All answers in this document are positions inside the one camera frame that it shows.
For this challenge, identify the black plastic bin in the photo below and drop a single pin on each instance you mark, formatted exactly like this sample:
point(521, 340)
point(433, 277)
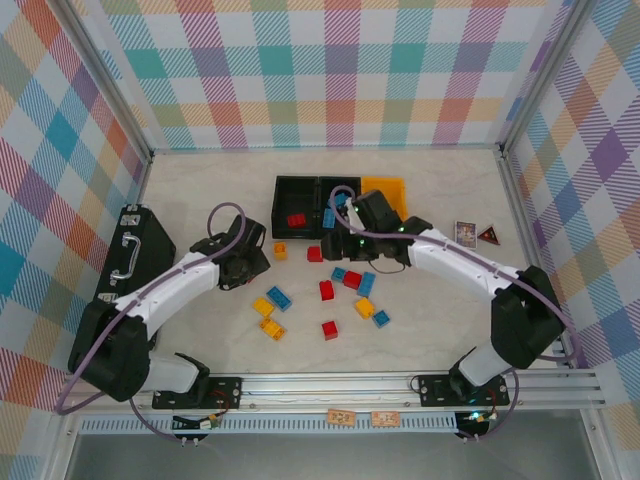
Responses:
point(327, 187)
point(295, 200)

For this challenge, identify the blue long lego brick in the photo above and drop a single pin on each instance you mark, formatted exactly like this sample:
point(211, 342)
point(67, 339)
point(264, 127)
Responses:
point(329, 218)
point(279, 298)
point(366, 284)
point(340, 201)

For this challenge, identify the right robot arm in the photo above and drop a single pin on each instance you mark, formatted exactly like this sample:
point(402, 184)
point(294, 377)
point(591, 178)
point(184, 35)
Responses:
point(460, 255)

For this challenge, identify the aluminium frame post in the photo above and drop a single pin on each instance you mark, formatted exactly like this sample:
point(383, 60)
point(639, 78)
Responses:
point(541, 75)
point(111, 82)

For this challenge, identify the orange paper ticket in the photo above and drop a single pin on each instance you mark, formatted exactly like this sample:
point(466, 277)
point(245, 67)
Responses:
point(341, 416)
point(385, 419)

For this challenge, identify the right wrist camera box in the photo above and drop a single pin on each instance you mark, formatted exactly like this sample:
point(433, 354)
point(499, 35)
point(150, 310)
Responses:
point(353, 214)

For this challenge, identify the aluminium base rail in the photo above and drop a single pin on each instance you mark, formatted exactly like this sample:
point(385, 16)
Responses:
point(325, 387)

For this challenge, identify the aluminium rear rail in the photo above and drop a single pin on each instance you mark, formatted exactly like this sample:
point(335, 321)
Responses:
point(325, 148)

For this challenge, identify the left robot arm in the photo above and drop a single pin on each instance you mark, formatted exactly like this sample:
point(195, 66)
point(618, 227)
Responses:
point(165, 285)

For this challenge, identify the yellow plastic bin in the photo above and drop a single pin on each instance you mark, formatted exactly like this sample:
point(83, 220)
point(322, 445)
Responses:
point(392, 187)

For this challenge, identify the red black triangular sign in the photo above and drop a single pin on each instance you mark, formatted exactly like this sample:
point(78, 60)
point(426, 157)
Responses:
point(488, 235)

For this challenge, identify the yellow long lego brick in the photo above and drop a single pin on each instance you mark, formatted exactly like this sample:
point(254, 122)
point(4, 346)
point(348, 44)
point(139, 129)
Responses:
point(272, 328)

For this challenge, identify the small picture card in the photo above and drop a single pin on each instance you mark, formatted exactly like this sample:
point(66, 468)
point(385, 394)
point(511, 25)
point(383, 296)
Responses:
point(466, 235)

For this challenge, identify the blue square lego brick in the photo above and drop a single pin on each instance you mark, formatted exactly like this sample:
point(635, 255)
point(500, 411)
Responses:
point(339, 274)
point(381, 318)

